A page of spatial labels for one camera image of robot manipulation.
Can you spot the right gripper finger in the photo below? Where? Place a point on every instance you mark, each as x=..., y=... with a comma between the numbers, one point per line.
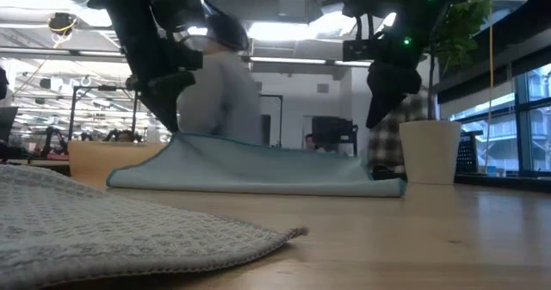
x=387, y=88

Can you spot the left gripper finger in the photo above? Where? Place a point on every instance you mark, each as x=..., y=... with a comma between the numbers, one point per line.
x=165, y=96

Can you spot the light blue microfiber towel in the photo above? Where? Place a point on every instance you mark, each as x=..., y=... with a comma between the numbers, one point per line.
x=258, y=169

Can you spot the grey waffle microfiber towel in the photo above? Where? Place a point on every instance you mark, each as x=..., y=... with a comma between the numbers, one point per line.
x=107, y=230

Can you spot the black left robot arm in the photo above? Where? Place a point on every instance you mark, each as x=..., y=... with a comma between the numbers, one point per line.
x=125, y=19

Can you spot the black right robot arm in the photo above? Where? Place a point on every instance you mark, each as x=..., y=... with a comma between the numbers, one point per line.
x=413, y=1

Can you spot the translucent orange plastic basket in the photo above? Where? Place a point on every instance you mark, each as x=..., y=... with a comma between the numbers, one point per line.
x=99, y=161

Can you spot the green leafy plant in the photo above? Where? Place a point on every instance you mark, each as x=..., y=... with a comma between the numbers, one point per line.
x=460, y=32

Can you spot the black cabinet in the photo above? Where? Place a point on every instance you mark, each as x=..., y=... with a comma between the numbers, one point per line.
x=331, y=131

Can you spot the black perforated panel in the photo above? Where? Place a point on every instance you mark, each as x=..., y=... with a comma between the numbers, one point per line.
x=467, y=154

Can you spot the dark monitor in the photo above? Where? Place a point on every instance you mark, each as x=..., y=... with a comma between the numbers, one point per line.
x=8, y=124

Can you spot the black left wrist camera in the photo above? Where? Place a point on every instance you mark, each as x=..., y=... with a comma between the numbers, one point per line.
x=188, y=58

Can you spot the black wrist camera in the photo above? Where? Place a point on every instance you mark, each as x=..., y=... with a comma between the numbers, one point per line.
x=360, y=50
x=188, y=58

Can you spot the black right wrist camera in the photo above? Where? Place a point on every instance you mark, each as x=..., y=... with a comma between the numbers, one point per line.
x=360, y=50

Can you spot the black background gantry frame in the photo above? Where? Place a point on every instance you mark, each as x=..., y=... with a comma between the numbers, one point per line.
x=271, y=95
x=103, y=88

